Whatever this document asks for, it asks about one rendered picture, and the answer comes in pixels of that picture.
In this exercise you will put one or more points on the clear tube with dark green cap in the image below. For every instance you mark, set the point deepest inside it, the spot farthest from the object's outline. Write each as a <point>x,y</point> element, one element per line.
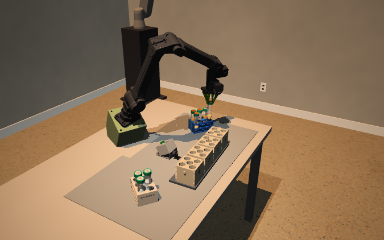
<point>136,174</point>

